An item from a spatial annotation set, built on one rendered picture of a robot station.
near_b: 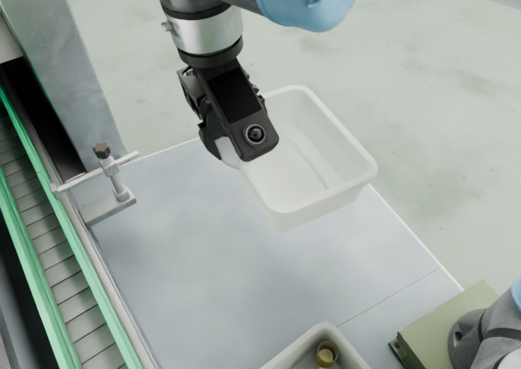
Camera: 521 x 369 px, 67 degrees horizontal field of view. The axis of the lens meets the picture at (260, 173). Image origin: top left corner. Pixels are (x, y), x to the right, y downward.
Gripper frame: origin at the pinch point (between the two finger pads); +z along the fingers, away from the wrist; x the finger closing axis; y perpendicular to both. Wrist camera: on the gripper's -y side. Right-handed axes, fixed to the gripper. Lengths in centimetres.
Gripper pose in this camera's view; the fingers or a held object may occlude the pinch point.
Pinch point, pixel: (243, 164)
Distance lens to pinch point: 56.8
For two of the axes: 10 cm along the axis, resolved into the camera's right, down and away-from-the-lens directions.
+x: -8.6, 4.5, -2.2
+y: -5.0, -6.7, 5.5
